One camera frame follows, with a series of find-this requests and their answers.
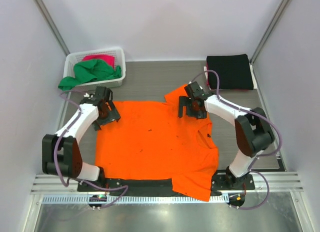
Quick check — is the pink t shirt in basket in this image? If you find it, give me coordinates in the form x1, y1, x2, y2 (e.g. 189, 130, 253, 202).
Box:
82, 54, 115, 68

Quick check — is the green t shirt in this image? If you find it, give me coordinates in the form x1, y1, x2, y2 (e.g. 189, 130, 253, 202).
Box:
58, 59, 122, 91

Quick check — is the white plastic basket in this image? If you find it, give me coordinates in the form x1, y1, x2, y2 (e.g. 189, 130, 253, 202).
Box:
63, 47, 126, 91

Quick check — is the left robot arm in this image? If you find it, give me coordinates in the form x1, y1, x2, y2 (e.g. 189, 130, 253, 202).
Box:
42, 86, 121, 191

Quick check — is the right aluminium frame post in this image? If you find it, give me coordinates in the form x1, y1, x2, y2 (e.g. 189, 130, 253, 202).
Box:
249, 0, 291, 64

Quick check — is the folded black t shirt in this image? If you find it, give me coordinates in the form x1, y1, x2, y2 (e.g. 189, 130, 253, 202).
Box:
206, 54, 254, 90

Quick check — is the aluminium front rail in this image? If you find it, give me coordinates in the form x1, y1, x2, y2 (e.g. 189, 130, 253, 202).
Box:
31, 172, 304, 194

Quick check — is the aluminium frame post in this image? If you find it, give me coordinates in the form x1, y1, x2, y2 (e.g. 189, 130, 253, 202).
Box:
33, 0, 70, 56
249, 0, 291, 64

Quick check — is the left aluminium frame post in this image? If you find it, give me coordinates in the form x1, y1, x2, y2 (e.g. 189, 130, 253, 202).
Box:
33, 0, 70, 56

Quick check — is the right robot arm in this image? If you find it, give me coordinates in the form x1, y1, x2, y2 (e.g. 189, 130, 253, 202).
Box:
178, 82, 275, 190

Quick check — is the white slotted cable duct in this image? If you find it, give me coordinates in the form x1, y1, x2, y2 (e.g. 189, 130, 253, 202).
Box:
41, 194, 230, 204

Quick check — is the folded pink t shirt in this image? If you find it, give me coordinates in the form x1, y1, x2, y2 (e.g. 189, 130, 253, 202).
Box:
203, 64, 210, 89

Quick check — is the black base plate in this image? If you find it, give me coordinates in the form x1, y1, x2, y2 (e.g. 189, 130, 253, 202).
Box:
93, 170, 256, 197

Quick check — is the orange t shirt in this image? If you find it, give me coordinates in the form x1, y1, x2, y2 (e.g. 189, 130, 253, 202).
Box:
95, 87, 219, 201

